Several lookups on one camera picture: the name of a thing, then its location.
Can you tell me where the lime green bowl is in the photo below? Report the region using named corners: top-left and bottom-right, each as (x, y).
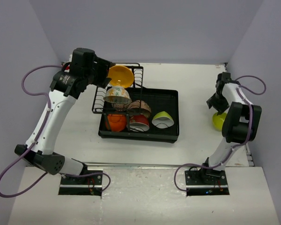
top-left (212, 112), bottom-right (227, 131)
top-left (152, 111), bottom-right (174, 129)

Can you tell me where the yellow bowl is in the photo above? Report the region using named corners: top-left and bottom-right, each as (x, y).
top-left (108, 65), bottom-right (134, 88)

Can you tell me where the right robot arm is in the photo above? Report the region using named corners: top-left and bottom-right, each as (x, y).
top-left (200, 72), bottom-right (262, 184)

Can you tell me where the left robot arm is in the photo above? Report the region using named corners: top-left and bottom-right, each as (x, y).
top-left (15, 48), bottom-right (114, 184)

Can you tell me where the white floral bowl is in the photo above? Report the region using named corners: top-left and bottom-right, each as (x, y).
top-left (103, 86), bottom-right (132, 104)

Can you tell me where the brown patterned bowl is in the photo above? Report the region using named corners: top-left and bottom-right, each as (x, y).
top-left (111, 103), bottom-right (130, 112)

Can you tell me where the pink flower bowl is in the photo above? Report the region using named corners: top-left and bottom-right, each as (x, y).
top-left (127, 100), bottom-right (151, 119)

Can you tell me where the orange bowl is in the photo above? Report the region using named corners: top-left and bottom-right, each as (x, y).
top-left (105, 114), bottom-right (127, 132)

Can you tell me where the black drip tray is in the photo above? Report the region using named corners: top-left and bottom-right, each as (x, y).
top-left (98, 88), bottom-right (179, 143)

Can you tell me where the red bowl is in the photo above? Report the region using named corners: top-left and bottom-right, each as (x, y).
top-left (129, 114), bottom-right (149, 132)

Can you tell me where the black wire dish rack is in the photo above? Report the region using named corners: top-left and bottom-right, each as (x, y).
top-left (92, 63), bottom-right (151, 133)

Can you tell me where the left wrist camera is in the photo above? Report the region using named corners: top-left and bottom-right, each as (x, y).
top-left (64, 54), bottom-right (73, 70)

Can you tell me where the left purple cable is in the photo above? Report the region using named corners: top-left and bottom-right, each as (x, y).
top-left (0, 65), bottom-right (111, 197)

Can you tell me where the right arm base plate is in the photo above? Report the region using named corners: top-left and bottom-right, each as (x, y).
top-left (185, 169), bottom-right (228, 188)

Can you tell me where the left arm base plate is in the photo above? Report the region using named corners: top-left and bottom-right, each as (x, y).
top-left (60, 170), bottom-right (103, 188)

